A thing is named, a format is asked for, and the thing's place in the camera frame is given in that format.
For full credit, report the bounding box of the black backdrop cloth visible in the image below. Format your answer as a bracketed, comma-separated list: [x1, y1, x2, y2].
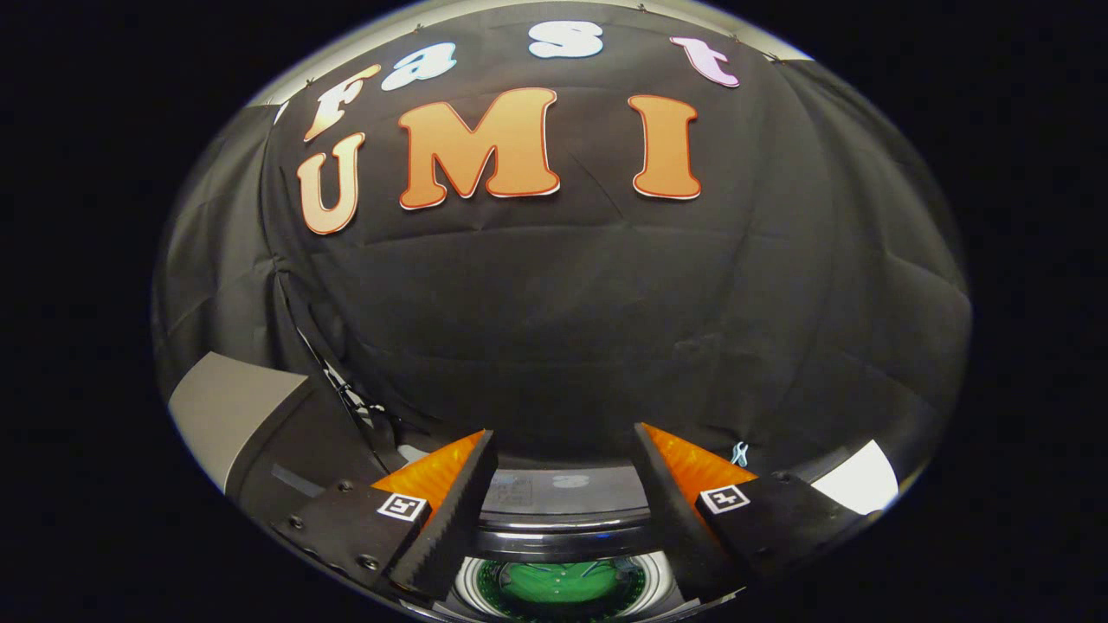
[151, 0, 972, 520]

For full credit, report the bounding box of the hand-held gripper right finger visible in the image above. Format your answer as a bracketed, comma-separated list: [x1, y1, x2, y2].
[635, 423, 868, 600]

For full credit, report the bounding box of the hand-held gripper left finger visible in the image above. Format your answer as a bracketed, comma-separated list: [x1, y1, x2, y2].
[273, 430, 500, 601]

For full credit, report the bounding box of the dark washing machine lid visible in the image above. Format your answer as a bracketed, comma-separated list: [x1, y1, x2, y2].
[476, 466, 652, 530]

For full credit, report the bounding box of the dark grey washing machine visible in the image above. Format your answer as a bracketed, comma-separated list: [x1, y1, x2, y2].
[433, 463, 754, 623]

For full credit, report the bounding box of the green polo shirt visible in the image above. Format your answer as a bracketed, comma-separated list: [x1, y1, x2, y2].
[480, 561, 646, 607]

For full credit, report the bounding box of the black cable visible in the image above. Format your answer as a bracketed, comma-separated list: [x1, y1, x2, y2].
[299, 329, 390, 434]

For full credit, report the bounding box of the grey cabinet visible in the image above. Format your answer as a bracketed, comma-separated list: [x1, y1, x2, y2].
[169, 350, 390, 529]

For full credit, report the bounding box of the white board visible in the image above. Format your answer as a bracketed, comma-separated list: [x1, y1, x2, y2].
[812, 440, 901, 516]

